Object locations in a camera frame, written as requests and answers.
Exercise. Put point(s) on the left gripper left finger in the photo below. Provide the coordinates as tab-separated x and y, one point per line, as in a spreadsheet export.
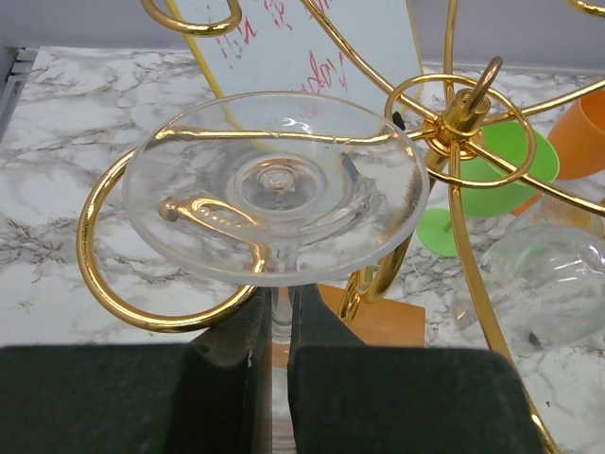
208	395

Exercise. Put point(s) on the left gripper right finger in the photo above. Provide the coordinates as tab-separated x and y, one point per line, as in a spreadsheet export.
348	397

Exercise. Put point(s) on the clear smooth wine glass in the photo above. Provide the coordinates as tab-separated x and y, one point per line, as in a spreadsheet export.
276	190

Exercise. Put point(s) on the clear glass hanging on rack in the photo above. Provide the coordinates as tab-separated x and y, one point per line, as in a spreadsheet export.
545	277

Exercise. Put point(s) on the green plastic wine glass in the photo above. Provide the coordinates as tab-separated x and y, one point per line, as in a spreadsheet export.
507	140

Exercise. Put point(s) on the orange plastic wine glass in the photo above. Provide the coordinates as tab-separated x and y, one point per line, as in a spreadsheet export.
574	147

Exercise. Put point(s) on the gold wire glass rack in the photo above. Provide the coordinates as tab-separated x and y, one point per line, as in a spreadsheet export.
454	109

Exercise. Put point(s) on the white board yellow frame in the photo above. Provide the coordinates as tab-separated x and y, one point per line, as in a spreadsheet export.
279	46

